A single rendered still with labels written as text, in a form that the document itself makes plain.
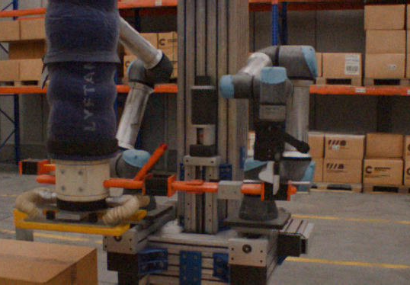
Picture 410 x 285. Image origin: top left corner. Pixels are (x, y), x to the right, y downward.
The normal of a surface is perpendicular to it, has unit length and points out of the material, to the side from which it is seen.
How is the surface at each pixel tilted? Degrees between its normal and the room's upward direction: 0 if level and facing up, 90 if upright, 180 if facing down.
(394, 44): 91
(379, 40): 90
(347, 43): 90
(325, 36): 90
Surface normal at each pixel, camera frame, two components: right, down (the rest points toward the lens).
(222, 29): -0.31, 0.11
